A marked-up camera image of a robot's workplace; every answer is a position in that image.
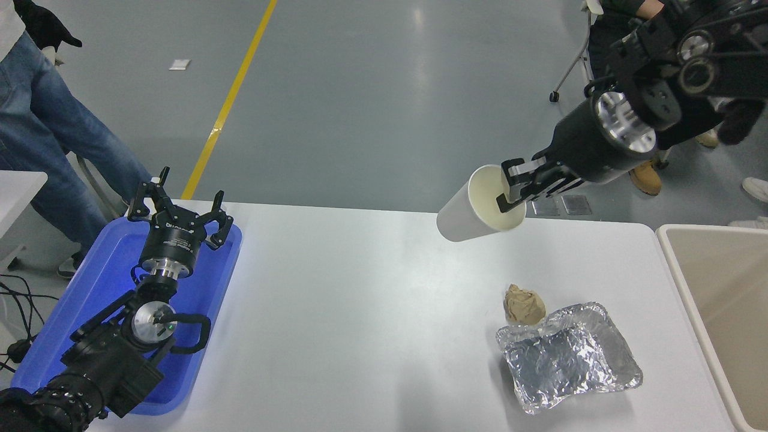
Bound black cable tangle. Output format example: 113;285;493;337
0;275;61;373

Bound large pale bin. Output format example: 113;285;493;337
656;224;768;432

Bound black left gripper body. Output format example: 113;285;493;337
139;215;208;269

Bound small white table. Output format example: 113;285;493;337
0;171;49;268

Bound white framed chair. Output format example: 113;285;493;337
550;0;604;103

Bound crumpled silver foil tray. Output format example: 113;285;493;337
496;302;644;415

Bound person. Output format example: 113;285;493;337
0;0;154;280
588;0;768;197

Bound blue plastic tray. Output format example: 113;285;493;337
11;217;244;416

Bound white paper cup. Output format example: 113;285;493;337
436;164;527;243

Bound crumpled tan paper ball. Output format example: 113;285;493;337
503;284;547;326

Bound black garment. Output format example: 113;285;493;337
13;0;83;52

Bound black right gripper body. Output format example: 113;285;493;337
543;99;640;184

